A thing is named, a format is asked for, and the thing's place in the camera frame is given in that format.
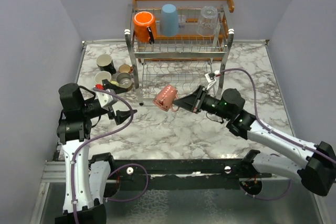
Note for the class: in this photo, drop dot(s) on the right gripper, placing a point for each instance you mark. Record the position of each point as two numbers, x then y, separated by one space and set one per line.
194 102

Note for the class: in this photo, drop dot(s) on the clear plastic tumbler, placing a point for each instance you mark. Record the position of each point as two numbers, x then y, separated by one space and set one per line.
207 21

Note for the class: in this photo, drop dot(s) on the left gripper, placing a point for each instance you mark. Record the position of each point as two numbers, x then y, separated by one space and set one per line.
121 115

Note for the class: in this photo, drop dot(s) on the black faceted mug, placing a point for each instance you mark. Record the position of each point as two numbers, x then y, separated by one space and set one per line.
105 63

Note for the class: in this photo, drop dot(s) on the steel two-tier dish rack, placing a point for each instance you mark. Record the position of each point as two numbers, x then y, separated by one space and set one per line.
182 60

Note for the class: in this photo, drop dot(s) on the aluminium table frame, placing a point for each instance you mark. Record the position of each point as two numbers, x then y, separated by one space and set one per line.
176 116

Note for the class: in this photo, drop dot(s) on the pink ceramic mug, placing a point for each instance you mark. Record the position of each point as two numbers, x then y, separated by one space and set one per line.
164 100

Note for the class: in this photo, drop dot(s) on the light green mug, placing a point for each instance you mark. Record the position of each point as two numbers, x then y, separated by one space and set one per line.
104 75

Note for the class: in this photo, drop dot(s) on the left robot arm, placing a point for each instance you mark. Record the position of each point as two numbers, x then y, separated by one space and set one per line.
86 177

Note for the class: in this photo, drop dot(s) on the cream cup brown band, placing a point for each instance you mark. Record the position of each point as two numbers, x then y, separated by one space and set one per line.
124 80

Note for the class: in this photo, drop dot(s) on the light blue plastic cup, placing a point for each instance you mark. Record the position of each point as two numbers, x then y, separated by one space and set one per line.
169 21

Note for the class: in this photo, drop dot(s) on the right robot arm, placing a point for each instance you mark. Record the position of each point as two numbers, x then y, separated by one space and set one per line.
311 164

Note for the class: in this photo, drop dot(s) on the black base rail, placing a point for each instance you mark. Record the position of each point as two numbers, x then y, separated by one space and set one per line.
179 174

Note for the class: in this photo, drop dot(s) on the orange wooden rack frame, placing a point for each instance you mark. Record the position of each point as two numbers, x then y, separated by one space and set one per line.
187 44

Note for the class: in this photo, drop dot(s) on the orange mug black handle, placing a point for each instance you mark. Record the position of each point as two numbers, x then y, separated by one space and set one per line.
145 27

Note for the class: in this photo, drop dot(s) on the small copper orange cup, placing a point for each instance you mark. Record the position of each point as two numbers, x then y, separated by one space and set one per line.
125 68

